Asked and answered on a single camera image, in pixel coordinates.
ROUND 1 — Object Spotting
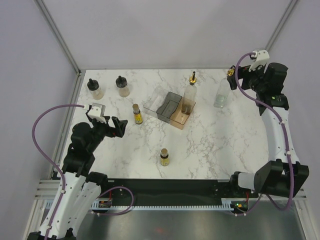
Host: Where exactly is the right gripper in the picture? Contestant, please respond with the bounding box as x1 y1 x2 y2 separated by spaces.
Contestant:
227 62 267 94

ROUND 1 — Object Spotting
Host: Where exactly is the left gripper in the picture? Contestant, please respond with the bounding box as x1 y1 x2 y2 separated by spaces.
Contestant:
87 115 128 152

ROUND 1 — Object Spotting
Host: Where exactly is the tall clear bottle gold pourer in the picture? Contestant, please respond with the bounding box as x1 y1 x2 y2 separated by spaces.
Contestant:
213 69 234 109

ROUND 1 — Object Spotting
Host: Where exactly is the tall bottle gold pourer brown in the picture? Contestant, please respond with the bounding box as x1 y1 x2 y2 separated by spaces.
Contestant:
181 71 197 115

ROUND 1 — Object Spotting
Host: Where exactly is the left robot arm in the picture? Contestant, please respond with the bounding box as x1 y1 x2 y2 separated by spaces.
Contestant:
27 116 128 240

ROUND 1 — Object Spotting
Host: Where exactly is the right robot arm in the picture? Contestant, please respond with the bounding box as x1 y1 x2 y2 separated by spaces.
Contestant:
227 62 310 198

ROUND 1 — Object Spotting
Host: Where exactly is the small yellow label bottle upper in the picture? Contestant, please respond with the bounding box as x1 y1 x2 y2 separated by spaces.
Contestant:
132 103 143 125

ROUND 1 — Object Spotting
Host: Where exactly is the small yellow label bottle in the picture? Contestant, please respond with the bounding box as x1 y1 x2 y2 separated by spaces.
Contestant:
160 148 170 166
132 103 143 125

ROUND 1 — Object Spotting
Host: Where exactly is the clear plastic bin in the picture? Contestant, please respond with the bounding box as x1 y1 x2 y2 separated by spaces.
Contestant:
143 86 169 118

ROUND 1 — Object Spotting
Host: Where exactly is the shaker jar black cap right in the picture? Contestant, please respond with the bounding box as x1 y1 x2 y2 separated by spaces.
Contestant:
115 75 130 98

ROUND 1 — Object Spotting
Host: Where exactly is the shaker jar black cap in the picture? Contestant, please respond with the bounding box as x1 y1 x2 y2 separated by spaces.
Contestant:
87 78 104 100
115 75 130 98

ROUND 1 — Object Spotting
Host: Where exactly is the smoky grey plastic bin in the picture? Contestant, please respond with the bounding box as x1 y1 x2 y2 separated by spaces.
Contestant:
156 91 182 124

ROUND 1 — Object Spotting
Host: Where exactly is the shaker jar black cap left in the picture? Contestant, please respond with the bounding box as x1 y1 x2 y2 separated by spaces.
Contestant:
87 78 104 100

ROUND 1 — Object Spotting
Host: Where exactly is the small yellow label bottle lower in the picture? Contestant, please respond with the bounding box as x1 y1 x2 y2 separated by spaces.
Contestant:
160 148 170 166

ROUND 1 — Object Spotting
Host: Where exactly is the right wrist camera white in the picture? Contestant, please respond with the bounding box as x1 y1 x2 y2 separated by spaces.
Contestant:
248 48 270 72

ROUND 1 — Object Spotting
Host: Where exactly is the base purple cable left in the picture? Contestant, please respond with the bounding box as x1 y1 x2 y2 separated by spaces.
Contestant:
96 186 135 216

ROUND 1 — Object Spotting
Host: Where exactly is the aluminium rail left side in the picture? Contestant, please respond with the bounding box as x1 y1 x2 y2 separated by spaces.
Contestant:
52 70 86 167

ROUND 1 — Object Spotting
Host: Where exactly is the aluminium rail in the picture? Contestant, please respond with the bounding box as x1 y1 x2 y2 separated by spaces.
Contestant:
34 180 307 201
52 70 86 167

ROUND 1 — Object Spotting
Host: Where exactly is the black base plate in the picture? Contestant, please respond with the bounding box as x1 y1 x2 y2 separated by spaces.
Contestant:
101 178 258 206

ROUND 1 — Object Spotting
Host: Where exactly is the right aluminium frame post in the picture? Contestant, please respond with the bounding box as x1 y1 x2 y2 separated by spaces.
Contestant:
265 0 300 52

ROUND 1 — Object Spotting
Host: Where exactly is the aluminium frame post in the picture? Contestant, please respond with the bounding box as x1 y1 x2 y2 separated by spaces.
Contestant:
34 0 82 76
265 0 300 52

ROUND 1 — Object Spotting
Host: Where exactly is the aluminium front rail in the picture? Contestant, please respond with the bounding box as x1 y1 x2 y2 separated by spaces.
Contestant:
34 180 307 201

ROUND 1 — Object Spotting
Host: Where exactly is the white slotted cable duct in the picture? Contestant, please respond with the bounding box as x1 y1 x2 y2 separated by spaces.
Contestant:
90 199 248 212

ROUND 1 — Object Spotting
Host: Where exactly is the left aluminium frame post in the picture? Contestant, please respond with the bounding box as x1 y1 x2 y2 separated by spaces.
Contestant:
34 0 82 76

